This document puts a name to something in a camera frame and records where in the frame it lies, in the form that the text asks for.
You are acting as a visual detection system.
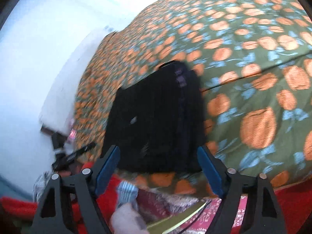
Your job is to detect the white grey patterned cloth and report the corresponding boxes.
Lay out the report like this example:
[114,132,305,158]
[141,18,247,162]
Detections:
[33,172,53,203]

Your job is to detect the black pants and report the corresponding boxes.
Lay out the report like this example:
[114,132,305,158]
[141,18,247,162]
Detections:
[102,60,205,173]

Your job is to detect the white mattress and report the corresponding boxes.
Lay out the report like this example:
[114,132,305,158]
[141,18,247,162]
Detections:
[38,0,137,132]

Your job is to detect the wooden bed frame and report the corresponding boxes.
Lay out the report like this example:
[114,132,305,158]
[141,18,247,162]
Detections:
[40,125,68,139]

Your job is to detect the pink patterned bed sheet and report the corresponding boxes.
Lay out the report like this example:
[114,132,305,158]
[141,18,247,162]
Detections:
[109,174,249,234]

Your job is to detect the green orange floral bedspread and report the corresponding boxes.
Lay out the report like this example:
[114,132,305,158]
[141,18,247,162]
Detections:
[74,0,311,188]

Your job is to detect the red fleece garment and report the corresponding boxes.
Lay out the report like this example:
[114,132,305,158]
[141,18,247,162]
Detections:
[1,174,311,233]

